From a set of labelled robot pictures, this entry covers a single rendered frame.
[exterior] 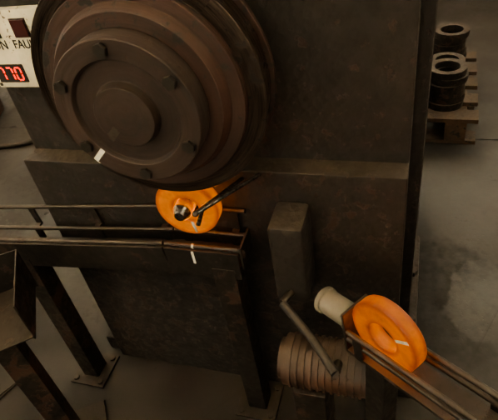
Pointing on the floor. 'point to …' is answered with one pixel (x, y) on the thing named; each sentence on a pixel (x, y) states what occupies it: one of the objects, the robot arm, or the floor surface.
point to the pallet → (452, 87)
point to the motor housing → (318, 375)
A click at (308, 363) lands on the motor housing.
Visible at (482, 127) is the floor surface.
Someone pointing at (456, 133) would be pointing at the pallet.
